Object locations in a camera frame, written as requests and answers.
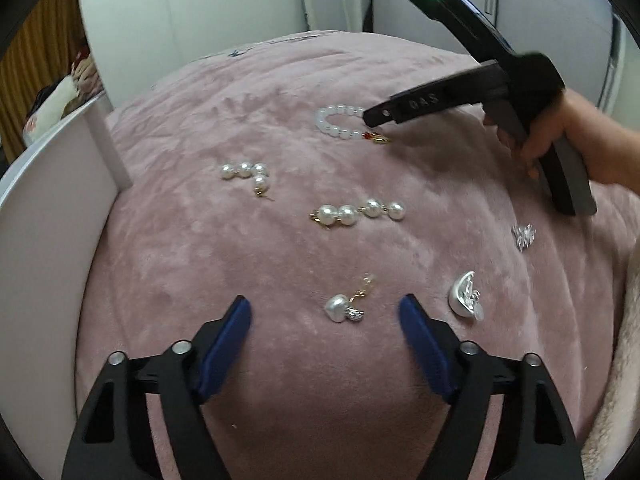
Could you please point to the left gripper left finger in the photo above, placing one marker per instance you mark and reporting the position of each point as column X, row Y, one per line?
column 113, row 438

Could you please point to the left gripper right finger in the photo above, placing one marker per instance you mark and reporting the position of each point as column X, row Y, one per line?
column 535, row 439

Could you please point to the silver teardrop earring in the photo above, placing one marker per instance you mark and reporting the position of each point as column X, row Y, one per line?
column 464, row 298

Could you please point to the white bead bracelet gold charm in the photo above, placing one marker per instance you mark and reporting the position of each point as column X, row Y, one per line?
column 345, row 122

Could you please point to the long four-pearl earring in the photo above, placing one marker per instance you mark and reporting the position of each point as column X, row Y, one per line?
column 329, row 216

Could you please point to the baroque pearl gold earring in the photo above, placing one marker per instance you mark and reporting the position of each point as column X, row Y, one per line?
column 341, row 308

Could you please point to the right forearm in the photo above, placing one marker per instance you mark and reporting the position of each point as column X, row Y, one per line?
column 611, row 152

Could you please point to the right hand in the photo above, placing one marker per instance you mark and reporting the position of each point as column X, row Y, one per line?
column 566, row 117

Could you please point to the cream fluffy sleeve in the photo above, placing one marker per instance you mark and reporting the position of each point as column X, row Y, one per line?
column 617, row 423

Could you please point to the white door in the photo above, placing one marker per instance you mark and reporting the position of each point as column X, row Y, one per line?
column 584, row 38

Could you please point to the silver spiky flower earring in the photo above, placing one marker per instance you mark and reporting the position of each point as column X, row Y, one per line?
column 524, row 236

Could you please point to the white storage box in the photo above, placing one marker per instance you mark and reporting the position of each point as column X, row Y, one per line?
column 55, row 200

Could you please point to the curved pearl earring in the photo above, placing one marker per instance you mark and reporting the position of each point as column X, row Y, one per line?
column 256, row 172

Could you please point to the pink plush bedspread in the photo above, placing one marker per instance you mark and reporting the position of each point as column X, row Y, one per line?
column 309, row 398

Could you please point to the small blue item on bed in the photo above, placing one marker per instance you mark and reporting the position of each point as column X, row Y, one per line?
column 237, row 52

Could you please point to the white floral pillow roll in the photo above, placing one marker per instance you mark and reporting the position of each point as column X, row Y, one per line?
column 50, row 111

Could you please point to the plush toy pile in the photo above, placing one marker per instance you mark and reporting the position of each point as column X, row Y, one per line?
column 86, row 78

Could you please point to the white wardrobe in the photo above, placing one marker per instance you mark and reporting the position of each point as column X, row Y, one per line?
column 135, row 43

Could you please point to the mustard curtain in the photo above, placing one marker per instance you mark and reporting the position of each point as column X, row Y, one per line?
column 40, row 54

